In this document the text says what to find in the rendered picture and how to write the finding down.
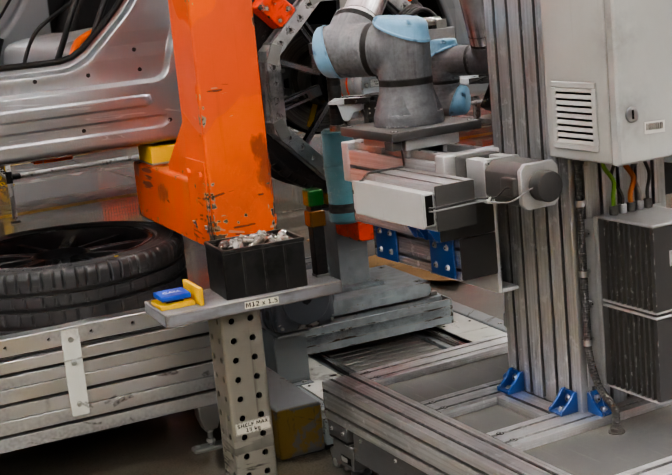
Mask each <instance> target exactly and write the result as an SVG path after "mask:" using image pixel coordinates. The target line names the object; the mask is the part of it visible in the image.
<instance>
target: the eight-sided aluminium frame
mask: <svg viewBox="0 0 672 475"><path fill-rule="evenodd" d="M320 1H330V0H296V1H295V2H294V3H293V5H292V6H293V7H294V8H295V9H296V11H295V12H294V13H293V15H292V16H291V17H290V19H289V20H288V21H287V23H286V24H285V26H284V27H283V28H282V29H274V30H273V32H272V33H271V34H270V36H269V37H268V39H267V40H266V41H265V43H263V44H262V47H261V48H260V49H259V51H258V58H259V59H258V63H259V67H260V77H261V86H262V96H263V105H264V115H265V125H266V132H267V133H268V134H269V135H270V136H271V137H272V138H273V139H275V140H276V141H277V142H278V143H280V144H281V145H282V146H283V147H284V148H286V149H287V150H288V151H289V152H291V153H292V154H293V155H294V156H295V157H297V158H298V159H299V160H300V161H301V162H303V163H304V164H305V165H306V166H307V167H309V168H310V169H311V170H312V171H313V172H315V173H316V175H318V176H319V177H321V178H322V179H323V180H326V179H325V172H324V163H323V156H322V155H321V154H320V153H318V152H317V151H316V150H315V149H314V148H312V147H311V146H310V145H309V144H308V143H306V142H305V141H304V140H303V139H302V138H301V137H299V136H298V135H297V134H296V133H295V132H293V131H292V130H291V129H290V128H289V127H287V123H286V113H285V103H284V94H283V84H282V74H281V64H280V55H281V54H282V53H283V51H284V50H285V49H286V47H287V46H288V44H289V43H290V42H291V40H292V39H293V38H294V36H295V35H296V34H297V32H298V31H299V30H300V28H301V27H302V25H303V24H304V23H305V21H306V20H307V19H308V17H309V16H310V15H311V13H312V12H313V10H314V9H315V8H316V6H317V5H318V4H319V2H320ZM410 4H411V3H410V2H409V1H408V0H388V1H387V4H386V8H387V9H388V10H389V11H390V12H391V13H392V14H393V15H397V14H398V13H399V12H400V11H401V10H402V9H404V8H405V7H406V6H408V5H410Z"/></svg>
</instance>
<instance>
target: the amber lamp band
mask: <svg viewBox="0 0 672 475"><path fill-rule="evenodd" d="M304 216H305V225H306V226H307V227H310V228H316V227H322V226H325V225H326V217H325V210H323V209H322V210H317V211H308V210H305V211H304Z"/></svg>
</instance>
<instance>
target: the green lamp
mask: <svg viewBox="0 0 672 475"><path fill-rule="evenodd" d="M302 196H303V204H304V206H307V207H315V206H321V205H324V196H323V189H321V188H317V187H313V188H307V189H303V190H302Z"/></svg>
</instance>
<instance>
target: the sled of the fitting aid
mask: <svg viewBox="0 0 672 475"><path fill-rule="evenodd" d="M450 323H454V319H453V306H452V298H449V297H447V296H444V295H442V294H439V293H437V291H436V290H431V296H427V297H422V298H417V299H413V300H408V301H403V302H399V303H394V304H389V305H384V306H380V307H375V308H370V309H366V310H361V311H356V312H352V313H347V314H342V315H338V316H334V321H332V322H330V323H329V324H325V325H320V326H316V327H311V328H307V329H309V330H310V333H306V342H307V352H308V355H312V354H316V353H321V352H325V351H330V350H334V349H338V348H343V347H347V346H352V345H356V344H361V343H365V342H370V341H374V340H379V339H383V338H387V337H392V336H396V335H401V334H405V333H410V332H414V331H419V330H423V329H428V328H432V327H436V326H441V325H445V324H450Z"/></svg>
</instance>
